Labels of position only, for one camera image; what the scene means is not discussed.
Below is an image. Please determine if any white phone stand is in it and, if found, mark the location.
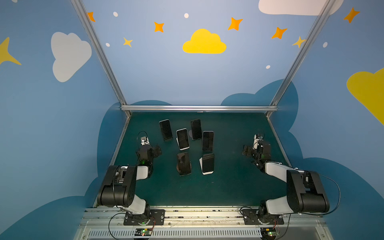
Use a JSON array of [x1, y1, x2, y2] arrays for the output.
[[199, 157, 214, 175]]

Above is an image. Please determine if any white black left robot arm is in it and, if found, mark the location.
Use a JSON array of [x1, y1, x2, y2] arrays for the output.
[[97, 144, 162, 226]]

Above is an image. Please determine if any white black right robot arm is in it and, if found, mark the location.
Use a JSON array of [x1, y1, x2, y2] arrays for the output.
[[242, 140, 330, 225]]

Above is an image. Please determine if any white-edged phone on stand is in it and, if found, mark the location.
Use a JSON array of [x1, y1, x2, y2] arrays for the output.
[[176, 128, 190, 151]]

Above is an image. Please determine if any purple phone on black stand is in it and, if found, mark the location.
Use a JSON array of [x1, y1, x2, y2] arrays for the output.
[[202, 131, 214, 152]]

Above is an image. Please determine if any horizontal aluminium back bar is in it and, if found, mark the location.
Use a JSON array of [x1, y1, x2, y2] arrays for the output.
[[121, 105, 278, 112]]

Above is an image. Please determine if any left circuit board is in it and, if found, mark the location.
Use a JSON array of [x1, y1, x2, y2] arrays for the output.
[[134, 229, 153, 237]]

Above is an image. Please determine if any circuit board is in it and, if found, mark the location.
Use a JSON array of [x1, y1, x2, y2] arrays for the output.
[[134, 229, 153, 237], [260, 228, 279, 240]]

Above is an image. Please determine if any right circuit board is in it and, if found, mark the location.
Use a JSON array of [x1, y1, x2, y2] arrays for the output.
[[260, 228, 279, 240]]

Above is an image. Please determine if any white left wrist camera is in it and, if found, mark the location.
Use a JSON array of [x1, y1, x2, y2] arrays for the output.
[[140, 136, 150, 146]]

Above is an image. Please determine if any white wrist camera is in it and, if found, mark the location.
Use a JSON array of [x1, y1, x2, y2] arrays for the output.
[[253, 134, 264, 150], [140, 136, 150, 146]]

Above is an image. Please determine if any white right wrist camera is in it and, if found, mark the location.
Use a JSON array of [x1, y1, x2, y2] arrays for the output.
[[253, 134, 264, 150]]

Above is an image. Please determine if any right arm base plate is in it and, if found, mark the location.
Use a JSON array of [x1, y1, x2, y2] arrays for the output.
[[240, 208, 285, 225]]

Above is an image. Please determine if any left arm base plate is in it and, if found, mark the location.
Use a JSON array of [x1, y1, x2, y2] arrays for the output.
[[123, 209, 165, 226]]

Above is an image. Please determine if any aluminium rail front frame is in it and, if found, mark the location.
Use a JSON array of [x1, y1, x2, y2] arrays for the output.
[[74, 206, 333, 240]]

